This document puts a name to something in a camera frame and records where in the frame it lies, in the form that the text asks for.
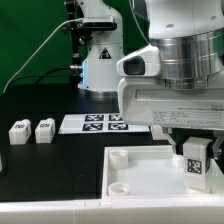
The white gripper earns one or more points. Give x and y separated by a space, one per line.
145 101

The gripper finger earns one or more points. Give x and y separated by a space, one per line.
219 139

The white square table top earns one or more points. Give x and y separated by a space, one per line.
150 171

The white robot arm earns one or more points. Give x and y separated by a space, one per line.
177 80

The white sheet with tags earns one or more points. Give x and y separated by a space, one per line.
97 123

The white front wall fence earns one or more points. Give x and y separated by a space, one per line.
193 210

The black camera stand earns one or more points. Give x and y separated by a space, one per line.
75 27

